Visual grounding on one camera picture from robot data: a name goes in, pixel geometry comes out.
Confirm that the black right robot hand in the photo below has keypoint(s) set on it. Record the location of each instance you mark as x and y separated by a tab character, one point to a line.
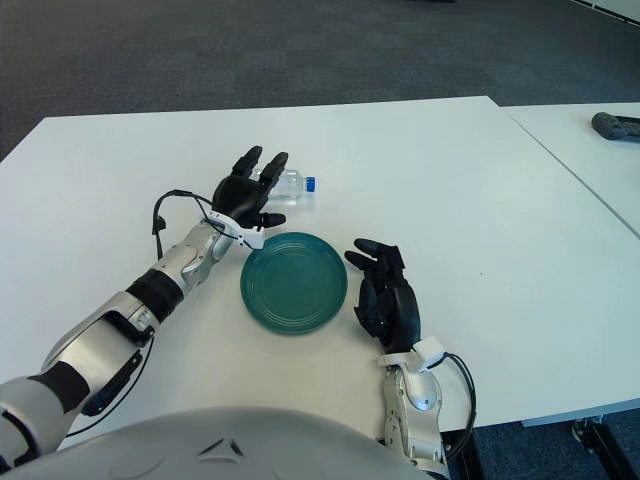
400	310

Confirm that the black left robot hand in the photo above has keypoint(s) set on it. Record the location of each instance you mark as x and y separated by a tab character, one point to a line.
237	197

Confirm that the clear bottle with blue cap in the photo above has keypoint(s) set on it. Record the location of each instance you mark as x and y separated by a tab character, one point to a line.
295	187

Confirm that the green round plate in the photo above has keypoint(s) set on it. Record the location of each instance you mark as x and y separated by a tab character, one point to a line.
295	285

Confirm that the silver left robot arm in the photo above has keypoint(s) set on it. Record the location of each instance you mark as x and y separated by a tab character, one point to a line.
100	330

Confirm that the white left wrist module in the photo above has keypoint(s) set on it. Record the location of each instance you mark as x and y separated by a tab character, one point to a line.
250	237

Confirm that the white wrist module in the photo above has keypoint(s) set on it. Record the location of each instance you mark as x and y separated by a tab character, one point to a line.
430	352
250	237

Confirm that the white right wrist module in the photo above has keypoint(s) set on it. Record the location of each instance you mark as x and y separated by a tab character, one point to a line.
430	352

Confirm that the black table leg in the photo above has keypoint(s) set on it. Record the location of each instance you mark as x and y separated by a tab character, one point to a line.
465	460

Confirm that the grey robot torso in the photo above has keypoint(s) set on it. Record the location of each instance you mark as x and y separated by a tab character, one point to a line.
300	450

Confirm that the black table foot with caster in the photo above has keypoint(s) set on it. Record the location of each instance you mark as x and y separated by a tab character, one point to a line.
610	450

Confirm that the grey handheld controller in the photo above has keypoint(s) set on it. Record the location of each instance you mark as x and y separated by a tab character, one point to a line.
615	126

